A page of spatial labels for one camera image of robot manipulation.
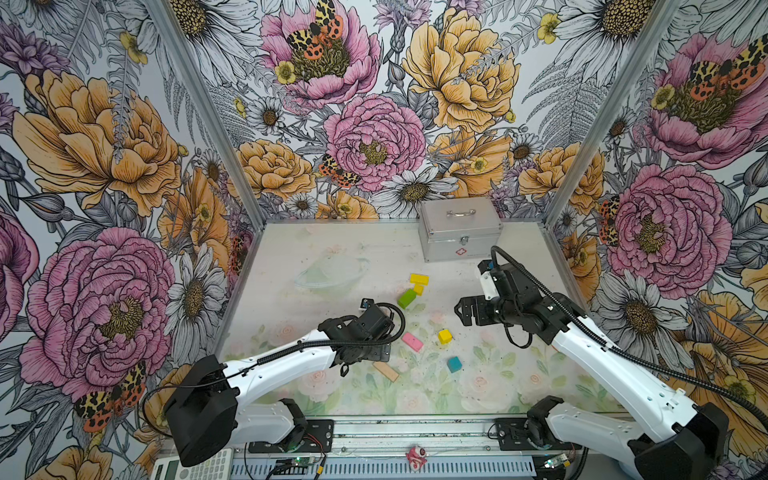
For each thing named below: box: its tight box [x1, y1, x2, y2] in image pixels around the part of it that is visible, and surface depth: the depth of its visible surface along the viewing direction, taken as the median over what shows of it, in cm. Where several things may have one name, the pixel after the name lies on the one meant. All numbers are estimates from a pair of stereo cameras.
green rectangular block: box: [397, 288, 417, 309], surface depth 101 cm
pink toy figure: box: [405, 445, 428, 472], surface depth 69 cm
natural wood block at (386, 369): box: [372, 361, 400, 382], surface depth 86 cm
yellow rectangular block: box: [409, 273, 430, 286], surface depth 107 cm
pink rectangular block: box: [401, 332, 424, 352], surface depth 91 cm
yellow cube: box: [438, 329, 453, 345], surface depth 91 cm
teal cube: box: [447, 356, 463, 373], surface depth 87 cm
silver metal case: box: [418, 197, 504, 263], surface depth 106 cm
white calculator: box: [150, 448, 234, 480], surface depth 70 cm
